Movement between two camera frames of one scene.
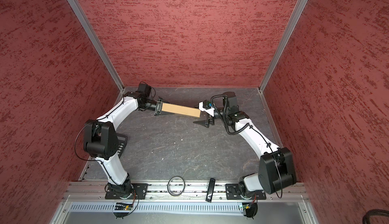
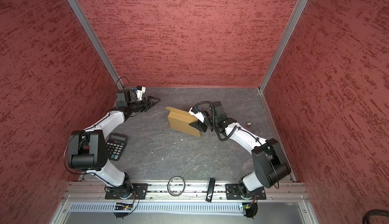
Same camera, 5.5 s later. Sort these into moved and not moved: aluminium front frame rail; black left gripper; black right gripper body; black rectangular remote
Moved: black left gripper; black right gripper body
Not moved: black rectangular remote; aluminium front frame rail
